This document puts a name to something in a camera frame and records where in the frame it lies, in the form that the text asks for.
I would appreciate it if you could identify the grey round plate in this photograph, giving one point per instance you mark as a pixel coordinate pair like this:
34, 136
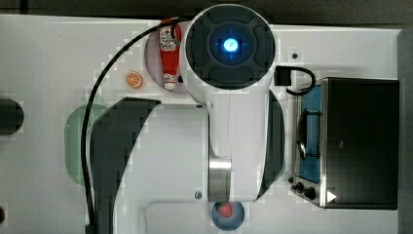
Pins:
154, 65

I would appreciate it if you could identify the green plastic strainer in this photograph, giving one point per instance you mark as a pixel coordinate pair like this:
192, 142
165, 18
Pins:
72, 144

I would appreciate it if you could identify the black frying pan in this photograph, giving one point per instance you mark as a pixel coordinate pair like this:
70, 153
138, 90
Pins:
11, 117

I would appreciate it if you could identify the orange slice toy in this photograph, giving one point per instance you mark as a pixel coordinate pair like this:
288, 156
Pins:
134, 80

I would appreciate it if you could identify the blue bowl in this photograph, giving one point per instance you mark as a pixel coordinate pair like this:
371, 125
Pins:
231, 223

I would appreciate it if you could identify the red ketchup bottle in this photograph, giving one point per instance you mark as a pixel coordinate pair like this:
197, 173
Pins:
169, 38

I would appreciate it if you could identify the black toaster oven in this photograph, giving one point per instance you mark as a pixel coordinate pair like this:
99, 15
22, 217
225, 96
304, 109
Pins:
346, 147

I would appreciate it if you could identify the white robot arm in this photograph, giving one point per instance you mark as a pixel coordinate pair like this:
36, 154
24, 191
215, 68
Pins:
221, 141

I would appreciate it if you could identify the toy strawberry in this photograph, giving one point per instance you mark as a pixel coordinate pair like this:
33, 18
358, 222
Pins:
225, 209

